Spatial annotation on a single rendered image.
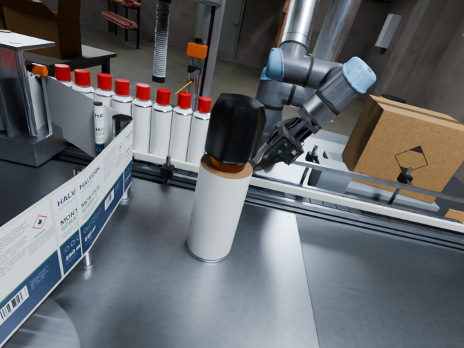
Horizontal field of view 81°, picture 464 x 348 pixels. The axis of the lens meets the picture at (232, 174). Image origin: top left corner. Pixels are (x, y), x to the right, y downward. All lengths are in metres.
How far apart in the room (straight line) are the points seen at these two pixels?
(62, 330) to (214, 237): 0.24
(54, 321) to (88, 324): 0.04
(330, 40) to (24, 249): 0.94
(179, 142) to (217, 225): 0.34
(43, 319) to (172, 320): 0.17
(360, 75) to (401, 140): 0.45
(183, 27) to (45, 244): 9.26
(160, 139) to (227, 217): 0.36
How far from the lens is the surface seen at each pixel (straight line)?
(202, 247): 0.51
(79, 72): 0.79
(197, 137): 0.72
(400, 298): 0.75
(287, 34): 0.78
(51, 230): 0.40
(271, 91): 1.04
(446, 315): 0.80
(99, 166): 0.45
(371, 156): 1.06
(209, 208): 0.45
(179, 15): 9.56
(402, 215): 0.89
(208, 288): 0.50
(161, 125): 0.72
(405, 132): 1.06
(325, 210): 0.80
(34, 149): 0.76
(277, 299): 0.52
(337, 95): 0.65
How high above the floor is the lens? 1.28
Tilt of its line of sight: 30 degrees down
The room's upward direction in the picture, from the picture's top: 14 degrees clockwise
